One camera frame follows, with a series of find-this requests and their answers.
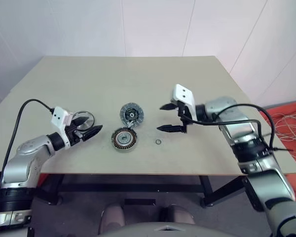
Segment black flat floor plate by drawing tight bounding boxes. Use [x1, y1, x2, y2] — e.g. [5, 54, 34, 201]
[124, 198, 156, 206]

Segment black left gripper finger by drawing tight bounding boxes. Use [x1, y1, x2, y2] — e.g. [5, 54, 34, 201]
[71, 118, 90, 129]
[79, 124, 104, 143]

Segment tangled white cable bundle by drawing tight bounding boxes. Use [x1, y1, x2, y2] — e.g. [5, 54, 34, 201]
[261, 105, 296, 159]

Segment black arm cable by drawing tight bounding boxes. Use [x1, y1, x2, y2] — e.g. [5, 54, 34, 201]
[180, 103, 294, 153]
[0, 99, 56, 201]

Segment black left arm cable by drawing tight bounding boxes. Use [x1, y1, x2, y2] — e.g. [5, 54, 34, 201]
[0, 99, 56, 201]

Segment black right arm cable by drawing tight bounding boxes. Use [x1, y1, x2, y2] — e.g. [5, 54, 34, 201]
[180, 103, 294, 153]

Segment black metal table frame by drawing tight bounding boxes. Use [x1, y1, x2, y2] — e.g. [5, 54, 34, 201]
[32, 173, 250, 207]

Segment spoked grey rotor disc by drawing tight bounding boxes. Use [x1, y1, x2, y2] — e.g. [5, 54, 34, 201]
[119, 102, 146, 127]

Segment grey robot torso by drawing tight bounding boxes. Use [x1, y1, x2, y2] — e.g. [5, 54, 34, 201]
[95, 220, 239, 237]

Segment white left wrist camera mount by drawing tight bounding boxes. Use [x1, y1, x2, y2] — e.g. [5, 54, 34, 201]
[50, 106, 74, 150]

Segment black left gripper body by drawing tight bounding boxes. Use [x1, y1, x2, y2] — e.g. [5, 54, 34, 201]
[64, 125, 87, 146]

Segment round silver motor lid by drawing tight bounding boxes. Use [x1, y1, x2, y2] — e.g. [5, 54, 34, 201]
[70, 111, 95, 131]

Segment round motor housing copper windings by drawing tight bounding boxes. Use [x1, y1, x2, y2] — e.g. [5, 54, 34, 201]
[111, 126, 139, 153]

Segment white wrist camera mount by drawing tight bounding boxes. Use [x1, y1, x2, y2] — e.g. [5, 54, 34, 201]
[50, 106, 74, 150]
[170, 83, 198, 122]

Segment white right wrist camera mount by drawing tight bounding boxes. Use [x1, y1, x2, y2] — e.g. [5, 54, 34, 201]
[170, 83, 198, 122]

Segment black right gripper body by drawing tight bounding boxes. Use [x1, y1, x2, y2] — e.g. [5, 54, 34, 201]
[175, 101, 192, 134]

